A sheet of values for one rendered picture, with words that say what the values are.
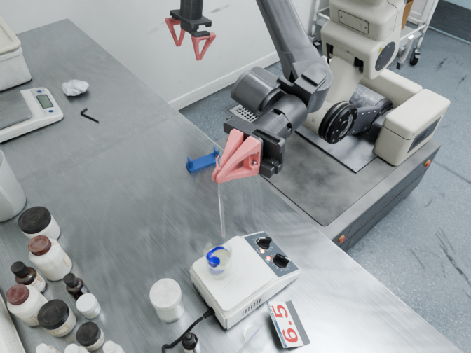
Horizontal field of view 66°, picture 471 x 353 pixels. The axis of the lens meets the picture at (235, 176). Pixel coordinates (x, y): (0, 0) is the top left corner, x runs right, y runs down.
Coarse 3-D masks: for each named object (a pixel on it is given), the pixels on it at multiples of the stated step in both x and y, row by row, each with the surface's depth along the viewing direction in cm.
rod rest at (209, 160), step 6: (216, 150) 102; (204, 156) 103; (210, 156) 103; (186, 162) 101; (192, 162) 98; (198, 162) 101; (204, 162) 101; (210, 162) 101; (192, 168) 99; (198, 168) 100
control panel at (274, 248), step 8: (264, 232) 84; (248, 240) 78; (256, 240) 80; (272, 240) 82; (256, 248) 77; (272, 248) 80; (264, 256) 76; (272, 256) 77; (272, 264) 75; (288, 264) 77; (280, 272) 74; (288, 272) 75
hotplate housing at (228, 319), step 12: (192, 276) 73; (276, 276) 73; (288, 276) 75; (204, 288) 71; (264, 288) 71; (276, 288) 74; (252, 300) 69; (264, 300) 74; (216, 312) 70; (228, 312) 67; (240, 312) 69; (228, 324) 69
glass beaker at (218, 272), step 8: (216, 240) 68; (224, 240) 68; (208, 248) 68; (232, 248) 66; (208, 264) 66; (216, 264) 65; (224, 264) 64; (208, 272) 69; (216, 272) 67; (224, 272) 68
